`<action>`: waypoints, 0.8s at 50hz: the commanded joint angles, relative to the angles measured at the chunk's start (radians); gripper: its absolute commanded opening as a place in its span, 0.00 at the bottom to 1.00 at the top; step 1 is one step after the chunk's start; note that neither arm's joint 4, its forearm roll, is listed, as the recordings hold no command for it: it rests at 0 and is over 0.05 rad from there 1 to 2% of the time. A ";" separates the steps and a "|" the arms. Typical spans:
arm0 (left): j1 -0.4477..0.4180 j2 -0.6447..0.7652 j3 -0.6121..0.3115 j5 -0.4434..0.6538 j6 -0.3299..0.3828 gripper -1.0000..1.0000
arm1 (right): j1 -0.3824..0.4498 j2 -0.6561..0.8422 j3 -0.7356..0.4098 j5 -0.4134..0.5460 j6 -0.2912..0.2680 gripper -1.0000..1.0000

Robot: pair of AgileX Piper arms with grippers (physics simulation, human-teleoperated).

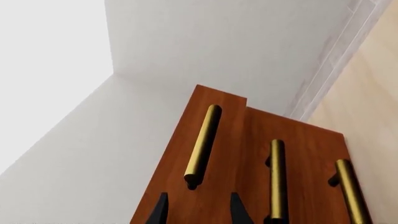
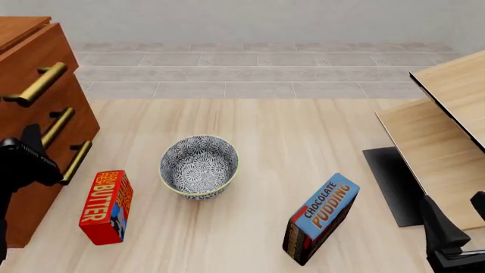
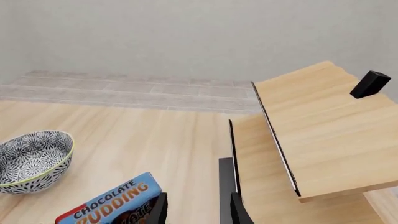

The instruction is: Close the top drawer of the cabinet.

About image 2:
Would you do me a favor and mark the black white patterned bowl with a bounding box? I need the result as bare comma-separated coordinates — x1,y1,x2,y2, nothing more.
158,134,240,202

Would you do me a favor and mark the red butter box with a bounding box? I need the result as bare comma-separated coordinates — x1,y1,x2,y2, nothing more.
78,169,135,246

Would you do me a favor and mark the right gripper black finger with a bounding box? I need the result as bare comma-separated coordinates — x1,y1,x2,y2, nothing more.
469,190,485,222
422,193,471,253

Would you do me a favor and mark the long brass drawer handle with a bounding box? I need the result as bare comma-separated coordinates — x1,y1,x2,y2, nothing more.
2,61,69,108

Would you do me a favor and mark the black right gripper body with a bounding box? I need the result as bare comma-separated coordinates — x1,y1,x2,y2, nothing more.
425,244,485,273

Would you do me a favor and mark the blue chocolate pudding box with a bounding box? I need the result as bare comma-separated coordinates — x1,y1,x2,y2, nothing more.
281,172,361,267

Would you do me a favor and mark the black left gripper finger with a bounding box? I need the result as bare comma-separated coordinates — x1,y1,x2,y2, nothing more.
20,123,50,160

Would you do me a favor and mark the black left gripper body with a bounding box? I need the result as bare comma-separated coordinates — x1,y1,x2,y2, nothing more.
0,136,64,192

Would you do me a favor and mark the pale wooden two-layer shelf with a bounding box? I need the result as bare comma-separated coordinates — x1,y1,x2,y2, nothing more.
361,49,485,232

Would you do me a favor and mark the wooden drawer, long brass handle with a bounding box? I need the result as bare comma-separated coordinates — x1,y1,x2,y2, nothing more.
0,22,81,121

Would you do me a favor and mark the short brass drawer handle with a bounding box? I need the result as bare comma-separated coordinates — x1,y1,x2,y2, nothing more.
39,107,76,149
58,140,93,187

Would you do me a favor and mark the brown wooden drawer cabinet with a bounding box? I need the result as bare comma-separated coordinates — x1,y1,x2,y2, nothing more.
0,16,102,249

